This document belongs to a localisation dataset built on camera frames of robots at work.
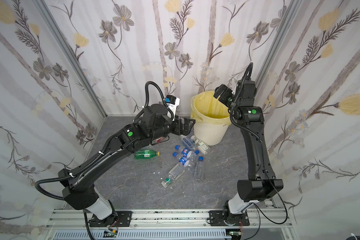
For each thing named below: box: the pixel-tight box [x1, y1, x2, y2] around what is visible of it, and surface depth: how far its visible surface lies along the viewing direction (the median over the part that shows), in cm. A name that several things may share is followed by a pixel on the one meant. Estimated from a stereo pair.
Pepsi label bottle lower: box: [172, 152, 190, 167], surface depth 92 cm
